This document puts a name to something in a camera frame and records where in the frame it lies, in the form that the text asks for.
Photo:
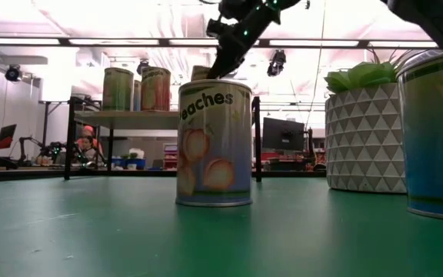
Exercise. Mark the green table mat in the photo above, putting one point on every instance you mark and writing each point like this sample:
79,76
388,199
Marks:
221,246

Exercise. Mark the person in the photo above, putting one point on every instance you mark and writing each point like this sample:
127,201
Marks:
87,148

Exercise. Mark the wooden shelf with black legs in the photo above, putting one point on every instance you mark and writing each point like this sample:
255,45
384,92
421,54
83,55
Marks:
129,119

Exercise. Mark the blue storage bin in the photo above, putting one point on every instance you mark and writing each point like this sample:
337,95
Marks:
135,164
117,163

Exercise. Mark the green label can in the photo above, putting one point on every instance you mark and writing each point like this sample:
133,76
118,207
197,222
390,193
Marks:
117,90

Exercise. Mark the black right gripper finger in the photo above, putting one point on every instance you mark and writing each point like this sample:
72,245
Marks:
227,61

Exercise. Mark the red white storage rack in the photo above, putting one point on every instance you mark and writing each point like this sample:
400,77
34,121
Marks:
170,155

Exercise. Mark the overhead LED light bar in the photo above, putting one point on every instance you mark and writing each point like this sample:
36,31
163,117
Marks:
62,41

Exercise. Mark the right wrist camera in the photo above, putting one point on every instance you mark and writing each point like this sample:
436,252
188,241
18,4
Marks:
217,27

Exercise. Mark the black computer monitor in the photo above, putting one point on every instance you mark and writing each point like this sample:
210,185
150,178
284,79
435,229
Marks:
283,132

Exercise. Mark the peaches label can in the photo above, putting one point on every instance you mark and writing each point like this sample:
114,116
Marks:
214,154

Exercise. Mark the black ceiling-mounted camera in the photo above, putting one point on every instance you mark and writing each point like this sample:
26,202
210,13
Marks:
277,63
13,73
143,67

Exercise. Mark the succulent in white patterned pot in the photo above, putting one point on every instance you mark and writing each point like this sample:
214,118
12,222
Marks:
364,146

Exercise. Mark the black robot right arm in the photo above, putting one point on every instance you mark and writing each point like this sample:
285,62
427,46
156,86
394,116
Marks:
437,19

